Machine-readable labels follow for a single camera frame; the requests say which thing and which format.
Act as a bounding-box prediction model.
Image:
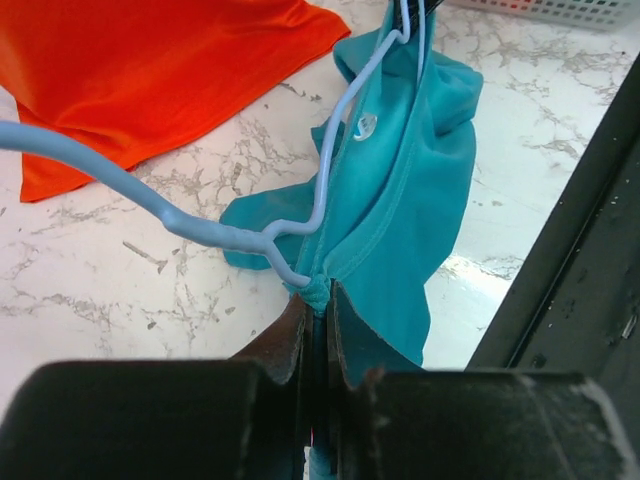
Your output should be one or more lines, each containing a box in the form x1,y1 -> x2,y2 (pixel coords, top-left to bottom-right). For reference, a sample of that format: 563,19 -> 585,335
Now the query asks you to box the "white clothes bin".
449,0 -> 639,32

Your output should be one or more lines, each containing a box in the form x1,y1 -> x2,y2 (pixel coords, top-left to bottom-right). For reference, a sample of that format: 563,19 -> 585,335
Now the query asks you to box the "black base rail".
468,64 -> 639,439

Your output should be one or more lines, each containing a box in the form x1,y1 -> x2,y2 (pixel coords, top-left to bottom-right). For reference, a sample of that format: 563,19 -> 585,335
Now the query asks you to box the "light blue wire hanger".
1,16 -> 430,288

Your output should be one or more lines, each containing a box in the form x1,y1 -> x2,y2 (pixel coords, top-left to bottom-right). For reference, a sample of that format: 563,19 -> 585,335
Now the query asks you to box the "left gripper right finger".
328,283 -> 639,479

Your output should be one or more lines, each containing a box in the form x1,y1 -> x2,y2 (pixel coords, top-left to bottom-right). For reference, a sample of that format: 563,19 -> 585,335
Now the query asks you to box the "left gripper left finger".
1,297 -> 312,479

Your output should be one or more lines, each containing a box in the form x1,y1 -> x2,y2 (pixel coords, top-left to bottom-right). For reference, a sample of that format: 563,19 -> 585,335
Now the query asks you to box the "orange t shirt on hanger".
0,0 -> 352,204

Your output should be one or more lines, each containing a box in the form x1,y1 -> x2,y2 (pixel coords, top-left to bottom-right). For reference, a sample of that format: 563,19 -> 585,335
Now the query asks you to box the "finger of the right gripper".
392,0 -> 442,38

